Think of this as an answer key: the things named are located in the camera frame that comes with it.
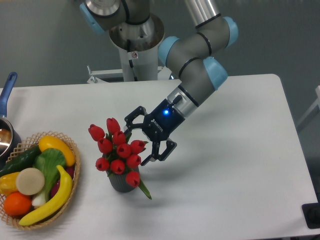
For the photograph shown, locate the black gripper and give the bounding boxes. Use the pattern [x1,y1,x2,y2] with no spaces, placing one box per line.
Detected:
[123,98,186,167]

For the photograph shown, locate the blue handled saucepan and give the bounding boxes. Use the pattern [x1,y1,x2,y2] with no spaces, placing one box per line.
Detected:
[0,72,21,169]

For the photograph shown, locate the dark red vegetable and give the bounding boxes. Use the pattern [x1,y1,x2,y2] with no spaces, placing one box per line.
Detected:
[50,166,75,199]

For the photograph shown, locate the beige round disc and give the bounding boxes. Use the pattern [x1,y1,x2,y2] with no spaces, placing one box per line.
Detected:
[15,167,45,196]

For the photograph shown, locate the red tulip bouquet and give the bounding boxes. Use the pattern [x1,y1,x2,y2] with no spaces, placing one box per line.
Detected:
[88,118,152,200]

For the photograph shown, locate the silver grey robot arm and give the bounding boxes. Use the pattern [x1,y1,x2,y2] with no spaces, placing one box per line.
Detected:
[80,0,239,162]

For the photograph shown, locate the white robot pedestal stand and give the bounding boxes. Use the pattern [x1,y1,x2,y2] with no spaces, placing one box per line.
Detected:
[87,46,175,84]

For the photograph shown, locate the green bok choy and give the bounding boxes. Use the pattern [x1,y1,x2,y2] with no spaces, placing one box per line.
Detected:
[31,148,66,208]

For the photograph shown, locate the black device at table edge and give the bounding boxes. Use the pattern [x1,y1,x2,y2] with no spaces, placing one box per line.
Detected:
[301,202,320,229]

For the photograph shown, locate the yellow bell pepper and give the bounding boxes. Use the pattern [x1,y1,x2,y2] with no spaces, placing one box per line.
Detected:
[0,172,20,196]

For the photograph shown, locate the dark grey ribbed vase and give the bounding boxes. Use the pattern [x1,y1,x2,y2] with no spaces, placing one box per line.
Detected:
[106,170,135,193]

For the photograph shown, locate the yellow banana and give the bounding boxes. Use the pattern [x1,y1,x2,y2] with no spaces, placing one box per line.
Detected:
[18,165,73,227]

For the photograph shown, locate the green cucumber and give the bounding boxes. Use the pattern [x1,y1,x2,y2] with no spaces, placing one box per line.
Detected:
[0,145,42,177]

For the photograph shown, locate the orange fruit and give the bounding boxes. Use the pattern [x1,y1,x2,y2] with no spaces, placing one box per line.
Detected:
[3,191,32,216]

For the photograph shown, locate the woven wicker basket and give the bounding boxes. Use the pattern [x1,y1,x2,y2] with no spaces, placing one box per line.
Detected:
[0,131,81,230]

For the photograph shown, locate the white frame at right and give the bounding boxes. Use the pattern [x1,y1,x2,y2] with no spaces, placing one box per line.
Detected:
[296,85,320,133]

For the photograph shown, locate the yellow squash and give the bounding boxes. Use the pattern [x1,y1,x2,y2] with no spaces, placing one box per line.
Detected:
[38,135,76,167]

